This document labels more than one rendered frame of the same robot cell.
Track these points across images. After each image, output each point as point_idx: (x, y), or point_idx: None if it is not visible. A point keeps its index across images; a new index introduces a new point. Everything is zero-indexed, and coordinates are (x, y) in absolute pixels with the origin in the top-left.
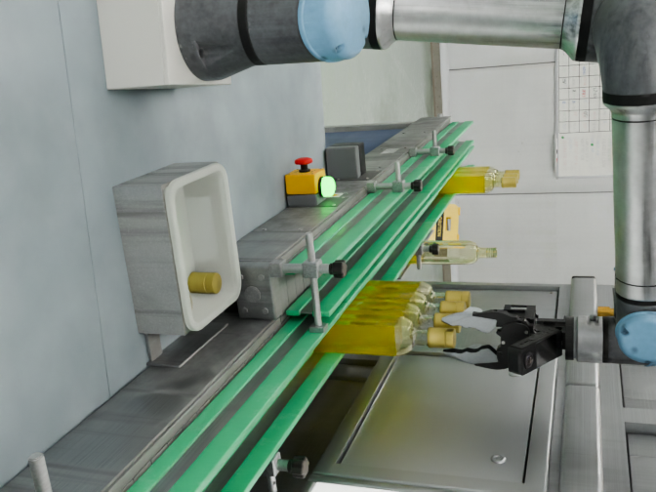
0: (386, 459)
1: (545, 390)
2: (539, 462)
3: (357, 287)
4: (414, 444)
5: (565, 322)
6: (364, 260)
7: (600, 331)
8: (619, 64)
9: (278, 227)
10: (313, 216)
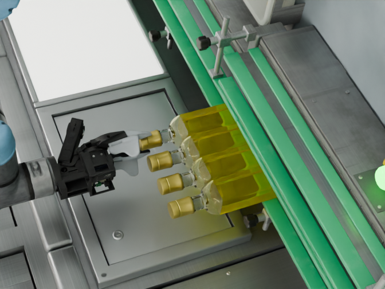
0: (141, 106)
1: (81, 214)
2: (50, 134)
3: (254, 148)
4: (135, 124)
5: (54, 157)
6: (285, 180)
7: (26, 161)
8: None
9: (340, 100)
10: (344, 139)
